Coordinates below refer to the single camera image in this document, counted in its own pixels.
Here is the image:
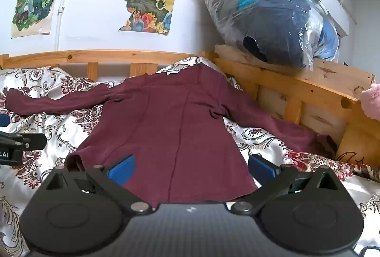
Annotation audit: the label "clear plastic bag of clothes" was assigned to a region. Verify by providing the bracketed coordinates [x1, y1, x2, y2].
[186, 0, 339, 71]

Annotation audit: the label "maroon long-sleeve shirt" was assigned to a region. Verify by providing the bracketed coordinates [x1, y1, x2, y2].
[5, 64, 337, 208]

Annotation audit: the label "pink fuzzy cloth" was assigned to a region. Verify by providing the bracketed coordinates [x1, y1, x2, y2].
[360, 83, 380, 121]

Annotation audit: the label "wooden bed frame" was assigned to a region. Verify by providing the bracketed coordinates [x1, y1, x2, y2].
[0, 50, 380, 167]

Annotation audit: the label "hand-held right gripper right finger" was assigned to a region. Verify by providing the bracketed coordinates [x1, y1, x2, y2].
[230, 154, 341, 215]

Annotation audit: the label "cartoon child wall poster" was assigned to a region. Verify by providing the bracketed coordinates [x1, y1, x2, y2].
[11, 0, 62, 39]

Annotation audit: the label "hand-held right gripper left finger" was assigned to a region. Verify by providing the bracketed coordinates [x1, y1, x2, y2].
[44, 154, 154, 214]

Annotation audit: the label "floral satin blanket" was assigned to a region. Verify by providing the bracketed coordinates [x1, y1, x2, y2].
[0, 56, 380, 257]

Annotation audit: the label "white wall pipe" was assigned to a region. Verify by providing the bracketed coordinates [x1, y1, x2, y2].
[54, 0, 75, 52]

